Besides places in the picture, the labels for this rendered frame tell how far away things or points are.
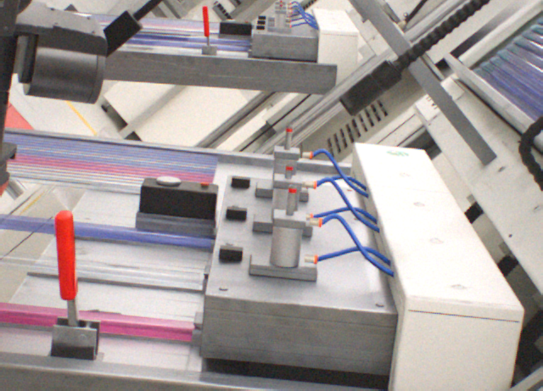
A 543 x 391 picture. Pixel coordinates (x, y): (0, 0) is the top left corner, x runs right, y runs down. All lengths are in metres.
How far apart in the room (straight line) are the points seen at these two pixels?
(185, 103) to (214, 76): 3.33
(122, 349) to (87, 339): 0.05
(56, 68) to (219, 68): 1.26
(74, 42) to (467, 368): 0.40
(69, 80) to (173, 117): 4.59
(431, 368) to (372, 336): 0.05
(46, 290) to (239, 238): 0.16
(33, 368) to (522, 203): 0.41
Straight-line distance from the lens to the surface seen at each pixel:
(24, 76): 0.88
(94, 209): 1.10
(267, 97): 2.83
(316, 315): 0.72
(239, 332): 0.73
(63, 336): 0.73
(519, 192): 0.89
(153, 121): 5.47
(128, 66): 2.12
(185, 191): 1.03
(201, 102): 5.43
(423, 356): 0.72
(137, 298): 0.87
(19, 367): 0.71
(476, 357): 0.73
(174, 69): 2.11
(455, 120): 0.98
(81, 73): 0.87
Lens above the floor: 1.33
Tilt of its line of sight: 9 degrees down
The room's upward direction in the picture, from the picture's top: 52 degrees clockwise
